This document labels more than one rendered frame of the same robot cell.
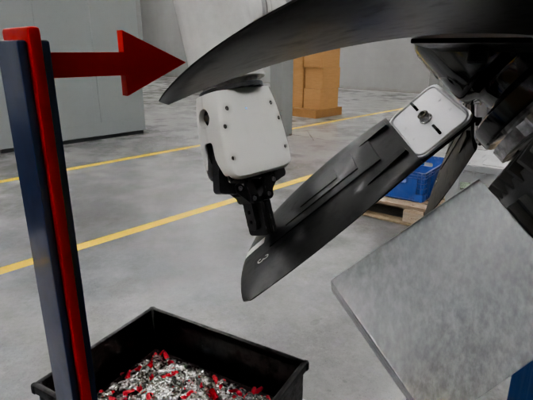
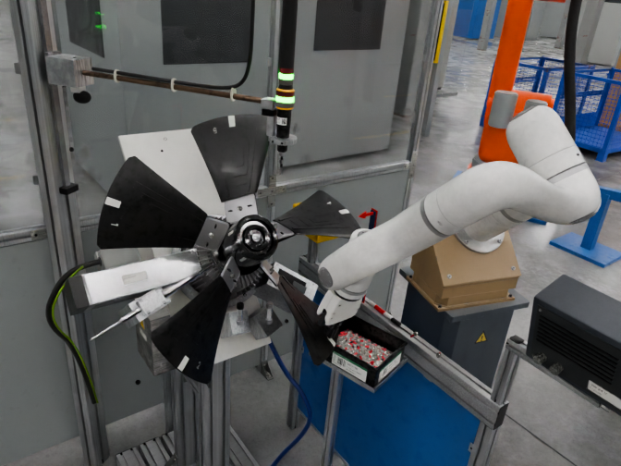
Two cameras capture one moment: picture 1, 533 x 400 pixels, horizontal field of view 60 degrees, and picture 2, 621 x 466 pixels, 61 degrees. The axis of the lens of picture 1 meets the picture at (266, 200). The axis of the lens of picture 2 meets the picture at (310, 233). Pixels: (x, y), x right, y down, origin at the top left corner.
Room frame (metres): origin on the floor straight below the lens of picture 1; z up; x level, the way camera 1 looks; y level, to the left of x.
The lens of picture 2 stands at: (1.63, 0.07, 1.81)
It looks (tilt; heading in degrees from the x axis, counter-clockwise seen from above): 26 degrees down; 187
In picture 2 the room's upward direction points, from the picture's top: 5 degrees clockwise
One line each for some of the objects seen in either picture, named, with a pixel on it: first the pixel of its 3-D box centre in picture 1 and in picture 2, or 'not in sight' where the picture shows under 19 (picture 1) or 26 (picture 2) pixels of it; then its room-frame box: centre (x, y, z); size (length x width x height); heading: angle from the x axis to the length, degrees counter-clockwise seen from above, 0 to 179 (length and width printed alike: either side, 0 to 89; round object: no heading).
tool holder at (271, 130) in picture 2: not in sight; (279, 120); (0.40, -0.18, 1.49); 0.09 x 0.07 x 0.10; 80
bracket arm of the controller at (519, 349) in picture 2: not in sight; (554, 368); (0.60, 0.53, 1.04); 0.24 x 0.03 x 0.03; 45
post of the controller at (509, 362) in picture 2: not in sight; (506, 370); (0.53, 0.46, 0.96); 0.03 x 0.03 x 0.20; 45
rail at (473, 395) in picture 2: not in sight; (383, 325); (0.22, 0.16, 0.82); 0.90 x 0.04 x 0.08; 45
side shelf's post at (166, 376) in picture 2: not in sight; (167, 360); (0.10, -0.64, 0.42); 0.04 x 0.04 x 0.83; 45
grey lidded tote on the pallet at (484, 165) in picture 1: (482, 179); not in sight; (3.17, -1.52, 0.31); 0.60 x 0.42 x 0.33; 143
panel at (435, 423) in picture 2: not in sight; (369, 411); (0.22, 0.16, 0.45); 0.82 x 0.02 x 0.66; 45
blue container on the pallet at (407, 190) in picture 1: (411, 175); not in sight; (3.47, -1.12, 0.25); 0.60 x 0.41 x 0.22; 144
